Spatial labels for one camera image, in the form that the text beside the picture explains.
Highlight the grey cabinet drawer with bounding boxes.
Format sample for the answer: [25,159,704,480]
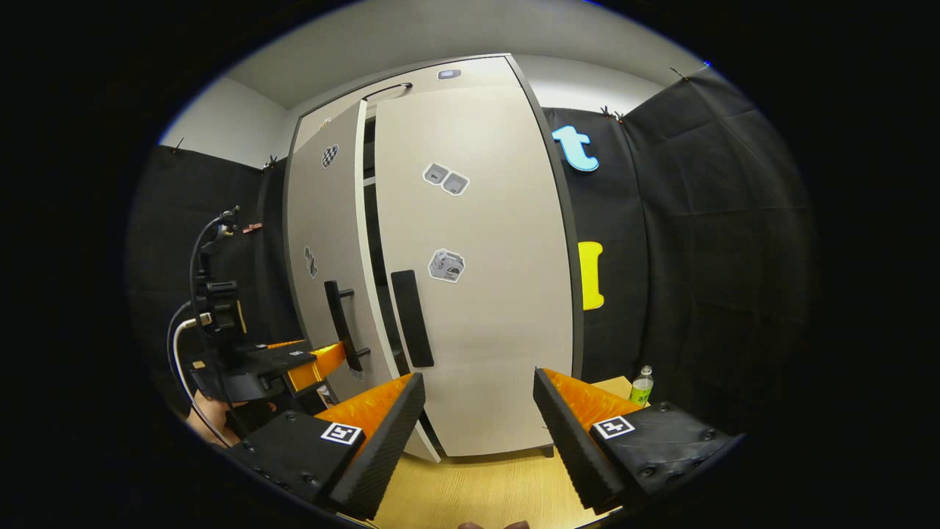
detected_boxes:
[294,55,531,134]

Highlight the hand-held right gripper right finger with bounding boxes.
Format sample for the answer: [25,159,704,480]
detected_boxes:
[532,367,741,515]

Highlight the grey shoe cabinet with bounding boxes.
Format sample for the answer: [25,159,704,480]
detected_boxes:
[283,53,586,465]

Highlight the white cable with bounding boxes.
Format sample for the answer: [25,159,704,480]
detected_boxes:
[173,314,230,447]

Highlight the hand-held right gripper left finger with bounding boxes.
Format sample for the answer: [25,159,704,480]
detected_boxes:
[224,373,427,521]

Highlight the grey cabinet door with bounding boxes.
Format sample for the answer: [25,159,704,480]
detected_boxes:
[373,84,575,458]
[285,101,441,464]

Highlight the green label plastic bottle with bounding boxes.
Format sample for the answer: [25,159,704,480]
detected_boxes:
[629,365,654,408]

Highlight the black backdrop cloth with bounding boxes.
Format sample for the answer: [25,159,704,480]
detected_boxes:
[126,143,303,412]
[542,66,821,434]

